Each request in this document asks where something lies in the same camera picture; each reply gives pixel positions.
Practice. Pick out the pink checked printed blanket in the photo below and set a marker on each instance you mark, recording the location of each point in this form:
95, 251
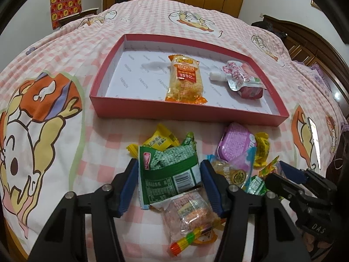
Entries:
68, 60

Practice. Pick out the red cardboard box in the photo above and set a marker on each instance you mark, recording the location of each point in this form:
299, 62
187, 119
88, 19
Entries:
136, 106

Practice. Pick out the dark wooden headboard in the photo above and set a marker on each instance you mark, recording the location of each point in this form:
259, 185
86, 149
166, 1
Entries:
308, 43

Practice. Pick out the yellow candy packet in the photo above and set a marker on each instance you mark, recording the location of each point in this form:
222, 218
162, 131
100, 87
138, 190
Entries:
160, 140
262, 147

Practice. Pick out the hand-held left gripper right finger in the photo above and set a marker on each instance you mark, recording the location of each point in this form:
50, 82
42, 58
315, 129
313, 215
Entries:
210, 185

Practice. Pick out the orange snack packet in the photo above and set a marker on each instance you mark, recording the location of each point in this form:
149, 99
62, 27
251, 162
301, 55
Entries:
185, 79

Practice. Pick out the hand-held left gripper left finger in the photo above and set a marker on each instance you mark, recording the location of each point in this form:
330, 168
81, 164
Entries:
129, 188

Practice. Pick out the clear jelly cup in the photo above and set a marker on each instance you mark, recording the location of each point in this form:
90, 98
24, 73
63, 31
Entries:
208, 237

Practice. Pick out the large green snack packet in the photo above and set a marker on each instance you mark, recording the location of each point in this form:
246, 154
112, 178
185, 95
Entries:
169, 174

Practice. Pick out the purple lace cloth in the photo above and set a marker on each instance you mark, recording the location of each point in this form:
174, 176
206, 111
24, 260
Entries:
316, 73

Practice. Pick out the pink jelly pouch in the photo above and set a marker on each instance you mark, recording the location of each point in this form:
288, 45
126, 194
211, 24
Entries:
240, 76

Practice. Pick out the small green snack packet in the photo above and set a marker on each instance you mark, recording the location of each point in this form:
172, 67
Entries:
189, 139
256, 186

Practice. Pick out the clear pink snack packet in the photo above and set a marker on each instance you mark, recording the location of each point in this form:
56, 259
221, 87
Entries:
188, 210

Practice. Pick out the dark cloth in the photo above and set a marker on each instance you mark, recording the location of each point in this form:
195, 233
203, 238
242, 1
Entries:
268, 27

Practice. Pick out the wooden bedside table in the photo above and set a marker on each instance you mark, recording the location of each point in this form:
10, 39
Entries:
68, 19

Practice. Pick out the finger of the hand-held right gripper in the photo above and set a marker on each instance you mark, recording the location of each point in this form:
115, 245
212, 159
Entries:
291, 172
279, 185

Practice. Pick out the rainbow candy strip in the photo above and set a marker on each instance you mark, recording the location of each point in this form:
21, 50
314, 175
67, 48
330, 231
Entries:
185, 241
268, 167

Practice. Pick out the red yellow patterned cloth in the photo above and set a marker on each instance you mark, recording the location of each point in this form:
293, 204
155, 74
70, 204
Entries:
65, 5

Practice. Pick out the clear blue-edged pastry packet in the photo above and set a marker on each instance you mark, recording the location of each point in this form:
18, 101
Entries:
234, 174

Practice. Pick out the purple plastic tub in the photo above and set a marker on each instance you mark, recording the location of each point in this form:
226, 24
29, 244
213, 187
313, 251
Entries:
235, 142

